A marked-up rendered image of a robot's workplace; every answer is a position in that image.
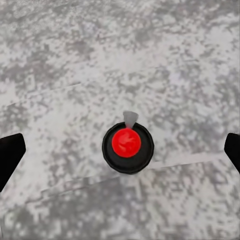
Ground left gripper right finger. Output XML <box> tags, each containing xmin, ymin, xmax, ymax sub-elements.
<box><xmin>224</xmin><ymin>132</ymin><xmax>240</xmax><ymax>173</ymax></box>

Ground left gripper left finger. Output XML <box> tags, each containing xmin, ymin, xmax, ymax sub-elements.
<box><xmin>0</xmin><ymin>133</ymin><xmax>26</xmax><ymax>193</ymax></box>

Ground pesticide atomizer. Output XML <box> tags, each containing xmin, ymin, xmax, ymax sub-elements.
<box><xmin>101</xmin><ymin>111</ymin><xmax>155</xmax><ymax>175</ymax></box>

